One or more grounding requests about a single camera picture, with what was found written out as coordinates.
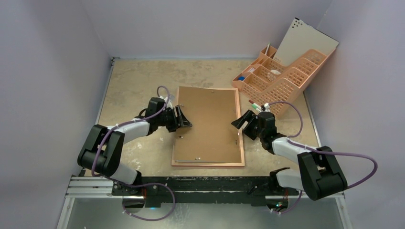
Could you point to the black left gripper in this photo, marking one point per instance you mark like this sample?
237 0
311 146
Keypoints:
183 122

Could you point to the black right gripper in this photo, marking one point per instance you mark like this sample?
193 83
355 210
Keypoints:
250 125

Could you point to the pink picture frame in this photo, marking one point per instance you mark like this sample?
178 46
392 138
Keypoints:
208 164

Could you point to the brown cardboard backing board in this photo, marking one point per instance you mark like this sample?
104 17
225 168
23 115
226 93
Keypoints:
205 126

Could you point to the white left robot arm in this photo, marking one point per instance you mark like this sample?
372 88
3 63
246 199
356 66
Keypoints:
102 149

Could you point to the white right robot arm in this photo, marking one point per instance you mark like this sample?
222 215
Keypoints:
319 174

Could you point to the green marker pen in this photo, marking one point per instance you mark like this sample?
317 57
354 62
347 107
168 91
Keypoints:
257 108

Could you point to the orange plastic desk organizer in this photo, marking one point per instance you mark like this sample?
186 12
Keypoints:
261 86

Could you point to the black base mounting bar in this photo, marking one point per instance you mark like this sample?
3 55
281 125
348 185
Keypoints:
255 191

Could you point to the grey perforated board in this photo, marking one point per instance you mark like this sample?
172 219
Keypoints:
299 38

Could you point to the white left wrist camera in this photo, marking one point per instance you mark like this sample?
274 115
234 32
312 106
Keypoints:
169 100

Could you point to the aluminium rail frame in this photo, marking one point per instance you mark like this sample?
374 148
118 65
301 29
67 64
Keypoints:
176 131

